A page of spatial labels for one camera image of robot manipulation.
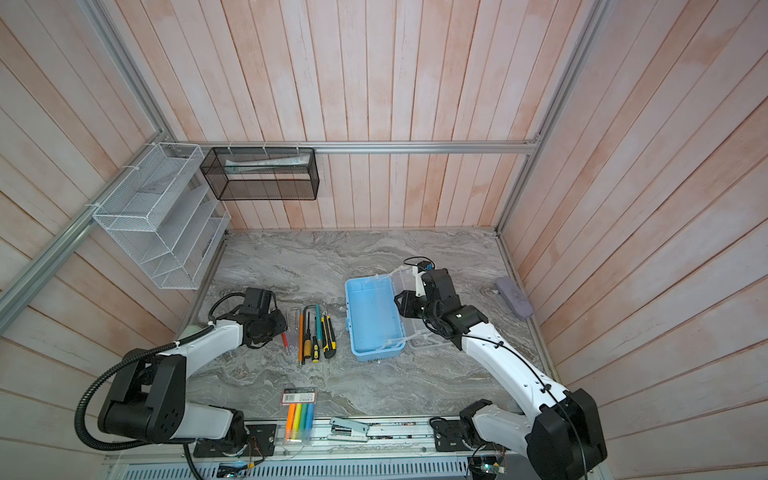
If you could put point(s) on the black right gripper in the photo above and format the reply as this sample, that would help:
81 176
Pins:
407 304

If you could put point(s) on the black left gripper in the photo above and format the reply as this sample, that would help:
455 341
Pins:
281 326

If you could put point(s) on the black hex key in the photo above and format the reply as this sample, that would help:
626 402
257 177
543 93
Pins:
315 354

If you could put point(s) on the blue clear-lid tool box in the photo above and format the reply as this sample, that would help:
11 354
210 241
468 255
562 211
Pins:
376 329

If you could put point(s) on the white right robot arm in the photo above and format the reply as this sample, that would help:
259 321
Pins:
559 431

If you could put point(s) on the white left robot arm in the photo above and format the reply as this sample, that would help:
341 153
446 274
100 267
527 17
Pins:
142 400

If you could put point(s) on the highlighter marker pack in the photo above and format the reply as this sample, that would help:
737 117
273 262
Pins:
299 422

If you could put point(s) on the yellow black utility knife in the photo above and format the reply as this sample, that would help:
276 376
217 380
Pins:
328 337

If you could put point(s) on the grey stapler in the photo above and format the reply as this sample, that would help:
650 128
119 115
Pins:
347 430

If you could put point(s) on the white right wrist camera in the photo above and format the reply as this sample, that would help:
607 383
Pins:
418 271

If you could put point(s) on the orange handled screwdriver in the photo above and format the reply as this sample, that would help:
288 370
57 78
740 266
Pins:
300 337

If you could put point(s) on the teal handled tool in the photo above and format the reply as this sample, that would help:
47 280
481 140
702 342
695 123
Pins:
318 326

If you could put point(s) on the aluminium mounting rail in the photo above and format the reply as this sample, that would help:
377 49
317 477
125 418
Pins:
388 437

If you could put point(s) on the white wire mesh shelf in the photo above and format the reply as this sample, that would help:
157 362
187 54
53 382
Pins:
170 229

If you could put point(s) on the black wire mesh basket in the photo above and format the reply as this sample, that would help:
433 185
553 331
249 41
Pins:
262 173

